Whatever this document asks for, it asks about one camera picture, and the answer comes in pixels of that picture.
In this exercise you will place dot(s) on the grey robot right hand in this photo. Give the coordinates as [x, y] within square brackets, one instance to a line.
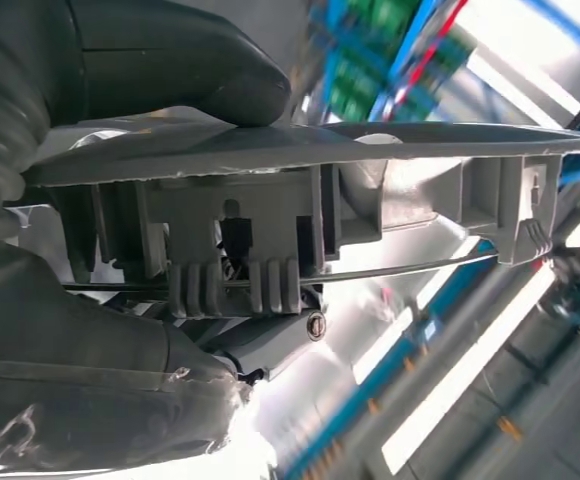
[170, 60]

